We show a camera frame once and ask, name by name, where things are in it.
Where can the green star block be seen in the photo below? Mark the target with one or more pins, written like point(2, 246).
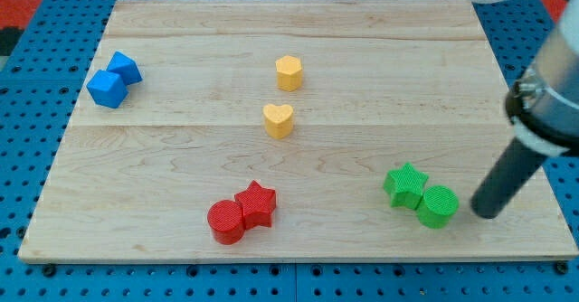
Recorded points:
point(405, 186)

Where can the wooden board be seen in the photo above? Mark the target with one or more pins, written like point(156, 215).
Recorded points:
point(385, 83)

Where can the blue cube block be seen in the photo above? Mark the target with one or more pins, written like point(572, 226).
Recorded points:
point(107, 89)
point(125, 67)

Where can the yellow heart block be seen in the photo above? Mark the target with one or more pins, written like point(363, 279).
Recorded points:
point(278, 120)

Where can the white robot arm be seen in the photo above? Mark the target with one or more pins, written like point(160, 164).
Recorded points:
point(542, 106)

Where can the blue cube block rear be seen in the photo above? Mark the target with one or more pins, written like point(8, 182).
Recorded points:
point(125, 67)

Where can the red cylinder block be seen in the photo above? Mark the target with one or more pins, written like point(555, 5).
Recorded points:
point(226, 222)

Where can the blue cube block front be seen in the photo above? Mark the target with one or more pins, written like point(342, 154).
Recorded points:
point(107, 89)

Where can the yellow hexagon block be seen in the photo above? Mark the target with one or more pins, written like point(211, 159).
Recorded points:
point(289, 73)

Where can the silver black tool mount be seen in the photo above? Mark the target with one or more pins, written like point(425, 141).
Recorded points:
point(542, 103)

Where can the red star block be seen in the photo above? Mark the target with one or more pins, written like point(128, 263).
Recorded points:
point(258, 205)

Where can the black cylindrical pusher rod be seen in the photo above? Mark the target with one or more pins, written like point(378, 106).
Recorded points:
point(512, 170)

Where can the green cylinder block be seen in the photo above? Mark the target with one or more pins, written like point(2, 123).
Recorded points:
point(439, 203)

